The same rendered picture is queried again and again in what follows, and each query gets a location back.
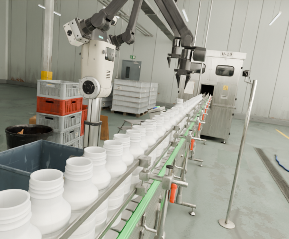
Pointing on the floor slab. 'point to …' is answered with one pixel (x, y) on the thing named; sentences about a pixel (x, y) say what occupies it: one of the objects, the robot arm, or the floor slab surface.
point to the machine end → (216, 89)
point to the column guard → (46, 75)
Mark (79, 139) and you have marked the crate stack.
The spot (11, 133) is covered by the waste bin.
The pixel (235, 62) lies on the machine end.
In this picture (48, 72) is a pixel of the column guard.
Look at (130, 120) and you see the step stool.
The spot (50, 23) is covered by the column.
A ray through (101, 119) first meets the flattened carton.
